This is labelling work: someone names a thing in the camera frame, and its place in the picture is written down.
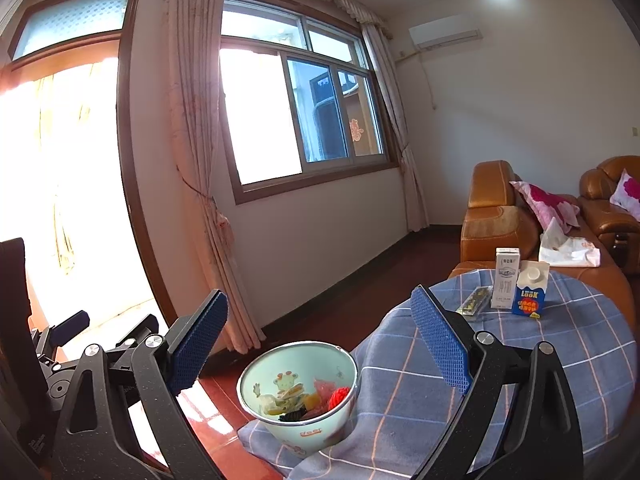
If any light blue cartoon bucket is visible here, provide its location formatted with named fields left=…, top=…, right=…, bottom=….
left=236, top=341, right=358, bottom=461

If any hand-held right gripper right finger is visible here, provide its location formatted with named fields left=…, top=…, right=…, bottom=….
left=410, top=285, right=586, bottom=480

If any blue plaid tablecloth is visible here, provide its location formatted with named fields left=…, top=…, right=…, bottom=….
left=239, top=267, right=640, bottom=480

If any white plastic bag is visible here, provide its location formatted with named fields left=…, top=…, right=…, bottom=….
left=539, top=217, right=603, bottom=267

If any brown leather chaise sofa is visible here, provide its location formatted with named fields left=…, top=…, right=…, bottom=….
left=447, top=160, right=628, bottom=282

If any dark snack packet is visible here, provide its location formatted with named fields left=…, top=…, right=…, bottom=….
left=456, top=287, right=492, bottom=318

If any pink floral pillow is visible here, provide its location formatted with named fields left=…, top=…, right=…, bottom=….
left=509, top=180, right=581, bottom=235
left=609, top=169, right=640, bottom=222

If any blue carton with white cap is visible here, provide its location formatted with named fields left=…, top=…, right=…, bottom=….
left=511, top=261, right=551, bottom=319

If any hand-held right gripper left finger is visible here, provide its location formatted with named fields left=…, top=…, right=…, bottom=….
left=50, top=289, right=230, bottom=480

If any brown framed balcony door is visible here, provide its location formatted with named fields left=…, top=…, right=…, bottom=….
left=0, top=0, right=168, bottom=346

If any pink curtain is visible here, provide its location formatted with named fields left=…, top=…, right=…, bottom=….
left=360, top=22, right=431, bottom=233
left=165, top=0, right=266, bottom=356

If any white air conditioner pipe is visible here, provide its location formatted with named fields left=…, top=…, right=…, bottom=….
left=424, top=49, right=440, bottom=112

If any red net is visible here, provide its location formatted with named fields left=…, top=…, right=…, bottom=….
left=312, top=379, right=352, bottom=409

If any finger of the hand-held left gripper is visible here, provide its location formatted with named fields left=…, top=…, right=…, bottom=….
left=107, top=313, right=167, bottom=358
left=50, top=310, right=92, bottom=349

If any white milk carton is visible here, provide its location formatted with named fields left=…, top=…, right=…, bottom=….
left=490, top=247, right=521, bottom=309

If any sliding glass window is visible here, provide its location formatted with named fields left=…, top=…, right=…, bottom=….
left=220, top=0, right=401, bottom=206

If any pale yellow plastic bag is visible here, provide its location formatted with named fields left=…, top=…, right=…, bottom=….
left=258, top=391, right=301, bottom=417

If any white air conditioner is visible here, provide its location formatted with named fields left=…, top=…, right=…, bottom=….
left=408, top=14, right=483, bottom=51

